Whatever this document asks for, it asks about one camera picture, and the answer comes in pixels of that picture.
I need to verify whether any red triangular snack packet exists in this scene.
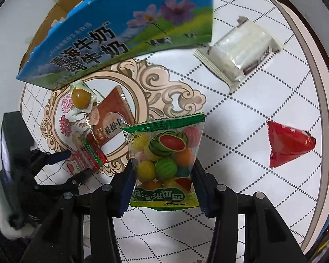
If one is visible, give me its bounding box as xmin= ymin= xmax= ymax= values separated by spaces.
xmin=267 ymin=121 xmax=316 ymax=168

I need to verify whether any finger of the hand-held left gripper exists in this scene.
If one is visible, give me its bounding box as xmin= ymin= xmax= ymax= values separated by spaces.
xmin=37 ymin=168 xmax=94 ymax=195
xmin=34 ymin=150 xmax=72 ymax=170

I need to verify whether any small red white snack packet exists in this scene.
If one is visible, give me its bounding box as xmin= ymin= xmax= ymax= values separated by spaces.
xmin=66 ymin=134 xmax=108 ymax=176

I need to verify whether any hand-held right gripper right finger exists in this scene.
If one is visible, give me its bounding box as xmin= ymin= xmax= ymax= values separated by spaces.
xmin=191 ymin=159 xmax=309 ymax=263

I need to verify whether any floral checked quilt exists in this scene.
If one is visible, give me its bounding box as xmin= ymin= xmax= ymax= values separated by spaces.
xmin=16 ymin=0 xmax=329 ymax=263

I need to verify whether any wrapped braised egg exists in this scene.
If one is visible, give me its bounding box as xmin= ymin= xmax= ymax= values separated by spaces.
xmin=70 ymin=80 xmax=105 ymax=116

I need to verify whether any blue printed cardboard box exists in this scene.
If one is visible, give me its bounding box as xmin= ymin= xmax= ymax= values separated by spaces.
xmin=16 ymin=0 xmax=214 ymax=90

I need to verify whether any brown red snack packet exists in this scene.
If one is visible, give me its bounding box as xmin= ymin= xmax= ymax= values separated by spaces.
xmin=85 ymin=86 xmax=135 ymax=148

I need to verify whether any white wrapped cake packet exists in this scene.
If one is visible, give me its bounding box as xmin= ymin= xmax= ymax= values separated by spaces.
xmin=194 ymin=16 xmax=283 ymax=93

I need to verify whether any green fruit candy bag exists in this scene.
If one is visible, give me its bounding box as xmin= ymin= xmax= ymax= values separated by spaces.
xmin=120 ymin=112 xmax=206 ymax=211

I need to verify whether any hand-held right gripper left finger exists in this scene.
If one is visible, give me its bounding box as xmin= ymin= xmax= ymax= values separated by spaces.
xmin=20 ymin=160 xmax=138 ymax=263

